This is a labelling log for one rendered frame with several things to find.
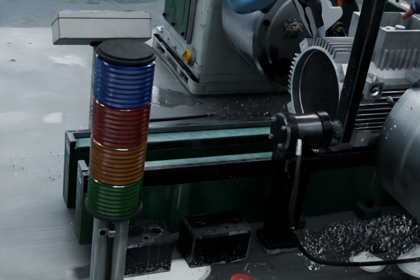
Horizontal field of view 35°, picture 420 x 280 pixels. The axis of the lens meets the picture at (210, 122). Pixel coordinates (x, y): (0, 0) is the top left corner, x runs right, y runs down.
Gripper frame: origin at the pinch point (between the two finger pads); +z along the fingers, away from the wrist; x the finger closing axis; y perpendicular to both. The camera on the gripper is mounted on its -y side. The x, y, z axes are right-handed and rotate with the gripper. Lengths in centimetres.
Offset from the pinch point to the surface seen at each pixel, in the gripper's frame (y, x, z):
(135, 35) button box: -27.3, 14.2, -10.4
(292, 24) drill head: 1.0, 12.4, 2.8
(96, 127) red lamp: -39, -37, -28
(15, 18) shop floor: -65, 327, 89
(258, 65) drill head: -7.6, 15.4, 9.1
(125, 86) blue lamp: -35, -39, -32
